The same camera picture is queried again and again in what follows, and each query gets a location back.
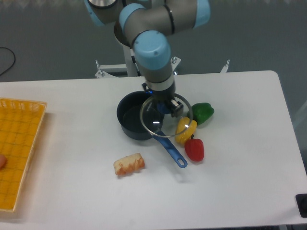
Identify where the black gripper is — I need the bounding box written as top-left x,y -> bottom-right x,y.
142,81 -> 184,117

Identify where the glass lid blue knob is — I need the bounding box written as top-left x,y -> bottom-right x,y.
140,94 -> 193,138

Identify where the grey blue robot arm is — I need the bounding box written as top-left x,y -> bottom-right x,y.
84,0 -> 211,117

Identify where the yellow bell pepper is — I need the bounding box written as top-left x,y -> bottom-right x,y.
175,117 -> 197,145

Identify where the green bell pepper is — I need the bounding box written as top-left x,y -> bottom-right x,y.
191,103 -> 214,125

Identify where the red bell pepper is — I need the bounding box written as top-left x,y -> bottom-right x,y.
184,135 -> 205,162

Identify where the toasted bread piece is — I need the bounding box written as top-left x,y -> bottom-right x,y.
113,153 -> 145,176

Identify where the black device at table edge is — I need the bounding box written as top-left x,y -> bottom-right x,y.
295,194 -> 307,218

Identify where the yellow plastic basket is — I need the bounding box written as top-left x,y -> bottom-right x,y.
0,98 -> 47,212

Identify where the pinkish object in basket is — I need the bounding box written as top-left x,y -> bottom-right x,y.
0,154 -> 7,169

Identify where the dark pot blue handle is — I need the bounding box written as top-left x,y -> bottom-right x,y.
117,91 -> 188,168

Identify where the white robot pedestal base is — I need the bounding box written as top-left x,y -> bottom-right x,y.
94,21 -> 230,79

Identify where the black cable on floor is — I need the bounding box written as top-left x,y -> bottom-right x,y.
0,46 -> 16,76

